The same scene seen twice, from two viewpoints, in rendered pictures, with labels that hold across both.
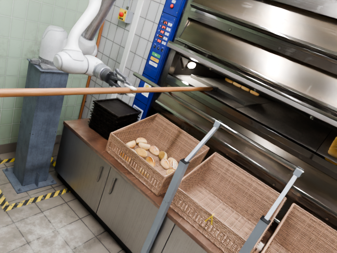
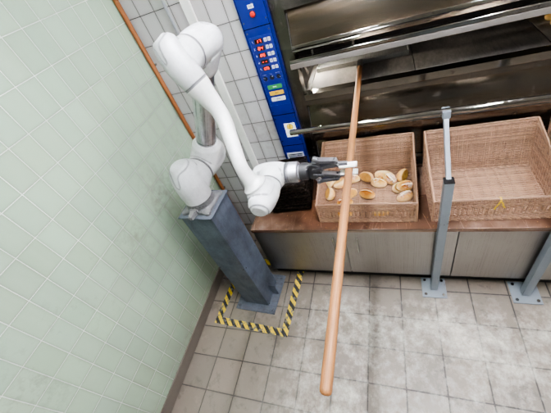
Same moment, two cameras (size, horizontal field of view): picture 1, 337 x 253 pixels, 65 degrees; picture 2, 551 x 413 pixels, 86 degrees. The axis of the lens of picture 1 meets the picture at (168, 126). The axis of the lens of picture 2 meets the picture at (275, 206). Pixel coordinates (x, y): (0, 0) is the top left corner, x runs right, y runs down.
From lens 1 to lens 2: 0.83 m
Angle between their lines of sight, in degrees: 20
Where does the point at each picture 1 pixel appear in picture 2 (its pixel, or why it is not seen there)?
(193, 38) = (311, 32)
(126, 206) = (385, 249)
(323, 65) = not seen: outside the picture
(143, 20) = (223, 59)
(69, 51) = (259, 190)
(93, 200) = not seen: hidden behind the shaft
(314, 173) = not seen: outside the picture
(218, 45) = (352, 15)
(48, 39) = (187, 185)
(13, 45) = (142, 215)
